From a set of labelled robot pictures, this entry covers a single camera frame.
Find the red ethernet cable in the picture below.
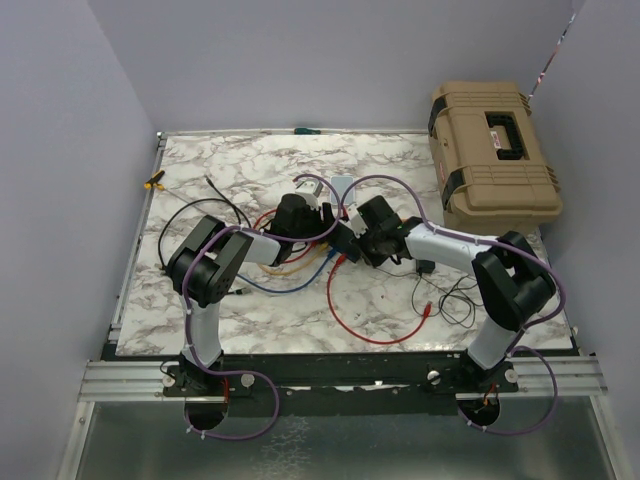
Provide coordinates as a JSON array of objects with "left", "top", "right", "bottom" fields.
[
  {"left": 327, "top": 253, "right": 434, "bottom": 345},
  {"left": 253, "top": 212, "right": 329, "bottom": 264}
]

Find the black network switch box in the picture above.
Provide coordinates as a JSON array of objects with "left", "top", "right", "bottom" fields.
[{"left": 328, "top": 223, "right": 361, "bottom": 263}]

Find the tan plastic tool case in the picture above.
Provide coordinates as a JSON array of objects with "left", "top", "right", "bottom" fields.
[{"left": 428, "top": 81, "right": 563, "bottom": 236}]

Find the blue ethernet cable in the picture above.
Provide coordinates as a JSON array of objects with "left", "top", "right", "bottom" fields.
[{"left": 234, "top": 249, "right": 337, "bottom": 296}]

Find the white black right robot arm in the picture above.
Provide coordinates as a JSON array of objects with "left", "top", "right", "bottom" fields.
[{"left": 348, "top": 196, "right": 556, "bottom": 391}]

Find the thin black adapter cord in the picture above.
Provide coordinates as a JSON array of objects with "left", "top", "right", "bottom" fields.
[{"left": 374, "top": 267, "right": 484, "bottom": 330}]

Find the aluminium frame rail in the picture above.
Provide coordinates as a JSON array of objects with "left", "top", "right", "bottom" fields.
[{"left": 54, "top": 132, "right": 174, "bottom": 480}]

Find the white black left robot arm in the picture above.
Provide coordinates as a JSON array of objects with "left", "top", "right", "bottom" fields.
[{"left": 164, "top": 194, "right": 338, "bottom": 395}]

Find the yellow black screwdriver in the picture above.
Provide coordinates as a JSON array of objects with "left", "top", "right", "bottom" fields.
[{"left": 144, "top": 169, "right": 194, "bottom": 204}]

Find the black power adapter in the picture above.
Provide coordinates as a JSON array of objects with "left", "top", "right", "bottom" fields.
[{"left": 415, "top": 260, "right": 435, "bottom": 276}]

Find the white small router box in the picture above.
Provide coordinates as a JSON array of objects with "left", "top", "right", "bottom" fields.
[{"left": 330, "top": 175, "right": 355, "bottom": 206}]

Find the green screwdriver at wall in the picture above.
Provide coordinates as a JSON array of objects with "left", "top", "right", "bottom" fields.
[{"left": 293, "top": 127, "right": 322, "bottom": 135}]

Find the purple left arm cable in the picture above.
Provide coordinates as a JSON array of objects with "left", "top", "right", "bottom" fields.
[{"left": 179, "top": 174, "right": 344, "bottom": 442}]

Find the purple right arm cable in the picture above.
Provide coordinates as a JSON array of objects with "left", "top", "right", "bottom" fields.
[{"left": 344, "top": 175, "right": 569, "bottom": 436}]

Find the black ethernet cable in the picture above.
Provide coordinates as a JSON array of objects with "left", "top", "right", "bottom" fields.
[{"left": 158, "top": 174, "right": 254, "bottom": 296}]

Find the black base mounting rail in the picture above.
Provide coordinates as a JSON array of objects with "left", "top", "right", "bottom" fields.
[{"left": 155, "top": 352, "right": 518, "bottom": 417}]

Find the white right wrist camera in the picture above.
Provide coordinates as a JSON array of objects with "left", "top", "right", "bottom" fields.
[{"left": 347, "top": 203, "right": 368, "bottom": 238}]

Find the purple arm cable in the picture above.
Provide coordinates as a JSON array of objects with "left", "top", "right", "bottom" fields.
[
  {"left": 344, "top": 175, "right": 569, "bottom": 436},
  {"left": 179, "top": 174, "right": 344, "bottom": 442}
]

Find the yellow ethernet cable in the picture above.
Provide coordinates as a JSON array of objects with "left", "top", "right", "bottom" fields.
[{"left": 257, "top": 244, "right": 329, "bottom": 277}]

